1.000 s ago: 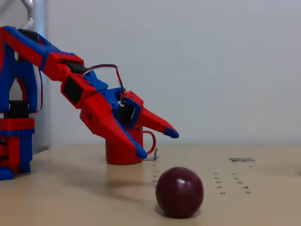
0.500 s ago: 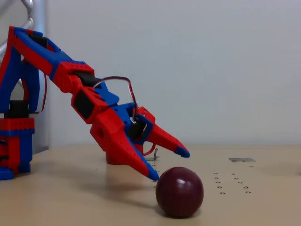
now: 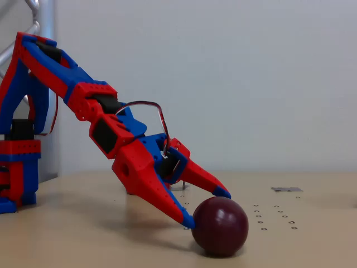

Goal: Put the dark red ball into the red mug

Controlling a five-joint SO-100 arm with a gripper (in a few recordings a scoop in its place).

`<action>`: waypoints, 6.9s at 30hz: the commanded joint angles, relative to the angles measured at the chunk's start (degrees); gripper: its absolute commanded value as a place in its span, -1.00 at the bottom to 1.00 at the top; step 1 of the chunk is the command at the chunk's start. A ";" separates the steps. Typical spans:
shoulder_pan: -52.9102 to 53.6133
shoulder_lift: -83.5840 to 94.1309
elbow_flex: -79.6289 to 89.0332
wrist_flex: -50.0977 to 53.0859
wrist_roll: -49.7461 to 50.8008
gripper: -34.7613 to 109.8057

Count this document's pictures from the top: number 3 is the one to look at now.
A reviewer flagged dark red plum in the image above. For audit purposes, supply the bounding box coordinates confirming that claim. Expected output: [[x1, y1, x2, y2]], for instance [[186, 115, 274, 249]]
[[191, 196, 249, 258]]

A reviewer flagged curled grey tape piece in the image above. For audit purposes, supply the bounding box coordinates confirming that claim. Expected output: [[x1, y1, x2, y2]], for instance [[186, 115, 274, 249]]
[[170, 180, 190, 191]]

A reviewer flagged red enamel mug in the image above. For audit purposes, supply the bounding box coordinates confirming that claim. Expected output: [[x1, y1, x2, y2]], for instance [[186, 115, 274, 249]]
[[124, 181, 148, 196]]

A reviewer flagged small grey flat plate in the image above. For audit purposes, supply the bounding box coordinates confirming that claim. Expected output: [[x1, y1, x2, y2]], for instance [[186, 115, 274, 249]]
[[271, 186, 304, 193]]

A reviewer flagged red black white servo cable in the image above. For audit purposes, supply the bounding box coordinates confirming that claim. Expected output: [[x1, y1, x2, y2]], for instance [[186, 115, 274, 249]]
[[27, 93, 60, 137], [114, 100, 171, 157]]

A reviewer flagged silver metal frame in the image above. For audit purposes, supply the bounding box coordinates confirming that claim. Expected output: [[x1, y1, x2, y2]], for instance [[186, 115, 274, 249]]
[[0, 0, 59, 184]]

